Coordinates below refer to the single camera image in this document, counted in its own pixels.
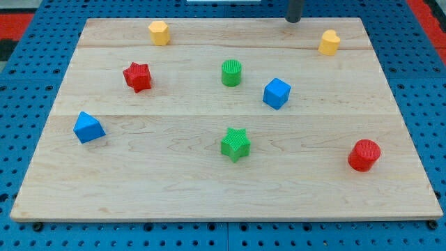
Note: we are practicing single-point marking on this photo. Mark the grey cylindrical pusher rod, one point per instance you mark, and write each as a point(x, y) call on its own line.
point(294, 11)

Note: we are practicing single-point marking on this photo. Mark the yellow heart block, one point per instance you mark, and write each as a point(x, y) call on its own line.
point(329, 43)

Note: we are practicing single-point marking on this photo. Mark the blue cube block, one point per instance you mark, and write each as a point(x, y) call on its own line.
point(276, 93)

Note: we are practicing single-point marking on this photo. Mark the green cylinder block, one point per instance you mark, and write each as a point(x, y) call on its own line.
point(231, 72)

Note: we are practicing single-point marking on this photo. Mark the light wooden board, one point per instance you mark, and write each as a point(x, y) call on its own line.
point(161, 161)

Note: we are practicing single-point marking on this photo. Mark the yellow hexagon block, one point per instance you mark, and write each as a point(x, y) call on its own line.
point(159, 33)

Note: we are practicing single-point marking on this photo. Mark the green star block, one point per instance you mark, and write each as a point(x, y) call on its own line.
point(235, 144)

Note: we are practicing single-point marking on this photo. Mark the red cylinder block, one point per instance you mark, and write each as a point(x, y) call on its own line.
point(364, 155)

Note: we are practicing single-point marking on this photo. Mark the red star block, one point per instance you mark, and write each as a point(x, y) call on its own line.
point(138, 76)

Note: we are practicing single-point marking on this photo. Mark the blue triangle block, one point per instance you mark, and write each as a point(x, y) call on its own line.
point(87, 128)

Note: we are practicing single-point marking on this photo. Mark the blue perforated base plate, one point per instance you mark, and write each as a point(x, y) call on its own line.
point(407, 41)

